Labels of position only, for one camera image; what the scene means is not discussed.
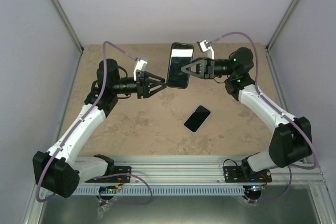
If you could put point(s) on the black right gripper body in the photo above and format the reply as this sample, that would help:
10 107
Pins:
209 71

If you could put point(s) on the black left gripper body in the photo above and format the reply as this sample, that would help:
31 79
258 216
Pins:
139 89

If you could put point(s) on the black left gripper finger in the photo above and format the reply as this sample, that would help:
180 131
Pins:
153 77
154 88

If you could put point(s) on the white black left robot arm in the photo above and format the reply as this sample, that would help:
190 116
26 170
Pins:
56 169

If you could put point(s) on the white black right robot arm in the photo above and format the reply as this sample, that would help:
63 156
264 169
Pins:
291 136

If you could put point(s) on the black phone with white edge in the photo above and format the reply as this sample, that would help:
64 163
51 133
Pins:
197 119

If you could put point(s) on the left controller circuit board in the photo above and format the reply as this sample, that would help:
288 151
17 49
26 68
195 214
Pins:
110 189

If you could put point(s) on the controller circuit board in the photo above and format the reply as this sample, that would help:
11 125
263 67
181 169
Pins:
110 189
255 188

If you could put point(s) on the clear plastic bag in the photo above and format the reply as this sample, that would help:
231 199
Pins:
101 210

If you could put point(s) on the right controller circuit board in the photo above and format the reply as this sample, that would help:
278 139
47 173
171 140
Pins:
255 188

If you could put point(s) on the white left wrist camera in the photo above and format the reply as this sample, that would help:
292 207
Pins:
140 65

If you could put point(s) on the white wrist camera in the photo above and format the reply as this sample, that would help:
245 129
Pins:
140 65
205 46

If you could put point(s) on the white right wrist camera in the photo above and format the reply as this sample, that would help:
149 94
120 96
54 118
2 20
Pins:
205 46

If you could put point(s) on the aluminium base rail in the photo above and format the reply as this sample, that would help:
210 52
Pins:
204 170

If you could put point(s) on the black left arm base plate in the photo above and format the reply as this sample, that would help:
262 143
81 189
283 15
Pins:
121 177

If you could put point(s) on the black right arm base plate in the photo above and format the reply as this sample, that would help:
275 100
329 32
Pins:
233 172

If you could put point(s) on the grey slotted cable duct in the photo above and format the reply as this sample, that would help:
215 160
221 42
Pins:
172 190

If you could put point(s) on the aluminium frame post right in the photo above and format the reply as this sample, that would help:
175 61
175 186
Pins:
282 24

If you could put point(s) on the aluminium frame post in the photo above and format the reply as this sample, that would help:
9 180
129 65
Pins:
67 24
282 24

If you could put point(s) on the aluminium frame post left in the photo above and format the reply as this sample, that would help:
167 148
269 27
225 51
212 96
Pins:
67 24

